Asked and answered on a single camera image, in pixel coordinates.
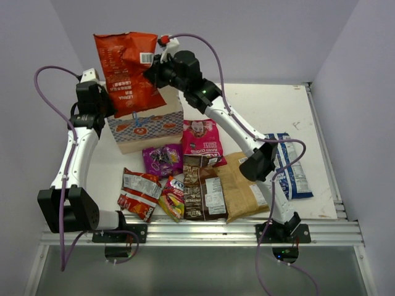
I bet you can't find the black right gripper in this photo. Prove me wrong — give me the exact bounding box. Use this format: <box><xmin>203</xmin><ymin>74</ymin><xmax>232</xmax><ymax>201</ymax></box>
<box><xmin>144</xmin><ymin>52</ymin><xmax>188</xmax><ymax>93</ymax></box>

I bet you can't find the blue checkered paper bag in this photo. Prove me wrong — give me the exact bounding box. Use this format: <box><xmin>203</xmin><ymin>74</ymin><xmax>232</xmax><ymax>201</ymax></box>
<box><xmin>107</xmin><ymin>86</ymin><xmax>184</xmax><ymax>154</ymax></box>

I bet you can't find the orange Lerna cassava chips bag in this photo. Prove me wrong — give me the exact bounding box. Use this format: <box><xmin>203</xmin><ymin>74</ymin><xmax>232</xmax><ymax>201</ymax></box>
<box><xmin>94</xmin><ymin>32</ymin><xmax>166</xmax><ymax>118</ymax></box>

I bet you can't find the pink hand cooked chips bag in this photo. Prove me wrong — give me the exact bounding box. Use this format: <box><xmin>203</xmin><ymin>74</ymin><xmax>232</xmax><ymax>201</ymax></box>
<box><xmin>182</xmin><ymin>119</ymin><xmax>223</xmax><ymax>158</ymax></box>

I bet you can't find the brown Kettle chips bag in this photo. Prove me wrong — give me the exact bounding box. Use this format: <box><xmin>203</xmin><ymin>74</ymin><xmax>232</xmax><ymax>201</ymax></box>
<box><xmin>183</xmin><ymin>155</ymin><xmax>228</xmax><ymax>221</ymax></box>

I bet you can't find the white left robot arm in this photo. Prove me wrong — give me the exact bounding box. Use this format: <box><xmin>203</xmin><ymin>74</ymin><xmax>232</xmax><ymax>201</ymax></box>
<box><xmin>38</xmin><ymin>78</ymin><xmax>128</xmax><ymax>242</ymax></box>

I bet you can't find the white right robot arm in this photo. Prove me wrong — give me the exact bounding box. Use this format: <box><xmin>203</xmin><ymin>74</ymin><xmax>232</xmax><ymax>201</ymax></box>
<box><xmin>144</xmin><ymin>51</ymin><xmax>301</xmax><ymax>242</ymax></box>

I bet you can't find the purple candy bag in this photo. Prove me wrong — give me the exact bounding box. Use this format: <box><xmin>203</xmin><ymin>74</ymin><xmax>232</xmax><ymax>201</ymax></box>
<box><xmin>142</xmin><ymin>144</ymin><xmax>183</xmax><ymax>179</ymax></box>

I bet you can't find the red Doritos bag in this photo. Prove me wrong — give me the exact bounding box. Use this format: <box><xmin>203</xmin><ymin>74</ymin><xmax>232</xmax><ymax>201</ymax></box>
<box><xmin>117</xmin><ymin>168</ymin><xmax>162</xmax><ymax>223</ymax></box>

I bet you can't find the colourful Fox's candy bag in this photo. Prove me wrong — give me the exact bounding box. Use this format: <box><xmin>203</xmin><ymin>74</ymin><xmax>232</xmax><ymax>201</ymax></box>
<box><xmin>158</xmin><ymin>176</ymin><xmax>185</xmax><ymax>223</ymax></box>

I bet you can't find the tan kraft snack bag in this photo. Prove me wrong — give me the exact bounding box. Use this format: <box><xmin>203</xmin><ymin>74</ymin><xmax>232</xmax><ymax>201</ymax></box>
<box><xmin>215</xmin><ymin>152</ymin><xmax>269</xmax><ymax>224</ymax></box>

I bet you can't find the blue Doritos bag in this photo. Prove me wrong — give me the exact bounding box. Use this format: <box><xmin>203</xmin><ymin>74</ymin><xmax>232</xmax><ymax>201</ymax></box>
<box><xmin>275</xmin><ymin>142</ymin><xmax>314</xmax><ymax>200</ymax></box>

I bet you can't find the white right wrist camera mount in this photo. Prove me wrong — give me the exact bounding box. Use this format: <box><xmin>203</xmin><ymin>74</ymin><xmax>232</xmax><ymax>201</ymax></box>
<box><xmin>157</xmin><ymin>35</ymin><xmax>180</xmax><ymax>63</ymax></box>

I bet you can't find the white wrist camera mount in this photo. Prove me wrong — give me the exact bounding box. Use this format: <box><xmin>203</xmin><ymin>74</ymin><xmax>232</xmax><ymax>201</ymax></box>
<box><xmin>157</xmin><ymin>35</ymin><xmax>180</xmax><ymax>63</ymax></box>
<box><xmin>78</xmin><ymin>68</ymin><xmax>100</xmax><ymax>83</ymax></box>

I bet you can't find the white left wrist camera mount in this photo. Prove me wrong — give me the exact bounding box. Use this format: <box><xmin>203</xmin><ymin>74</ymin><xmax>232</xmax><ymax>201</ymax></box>
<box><xmin>78</xmin><ymin>68</ymin><xmax>100</xmax><ymax>83</ymax></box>

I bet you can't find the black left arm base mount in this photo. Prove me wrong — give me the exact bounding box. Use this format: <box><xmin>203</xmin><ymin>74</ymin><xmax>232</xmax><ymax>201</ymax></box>
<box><xmin>92</xmin><ymin>211</ymin><xmax>148</xmax><ymax>244</ymax></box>

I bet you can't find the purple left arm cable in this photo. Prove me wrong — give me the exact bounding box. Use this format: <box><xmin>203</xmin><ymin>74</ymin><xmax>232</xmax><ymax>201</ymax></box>
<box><xmin>33</xmin><ymin>65</ymin><xmax>140</xmax><ymax>272</ymax></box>

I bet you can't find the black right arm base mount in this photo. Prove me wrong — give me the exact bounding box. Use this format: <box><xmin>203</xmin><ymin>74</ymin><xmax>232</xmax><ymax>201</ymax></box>
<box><xmin>255</xmin><ymin>212</ymin><xmax>312</xmax><ymax>244</ymax></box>

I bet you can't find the aluminium front rail frame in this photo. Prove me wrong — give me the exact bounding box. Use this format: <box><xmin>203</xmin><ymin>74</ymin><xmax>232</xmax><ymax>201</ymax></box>
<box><xmin>25</xmin><ymin>215</ymin><xmax>378</xmax><ymax>295</ymax></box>

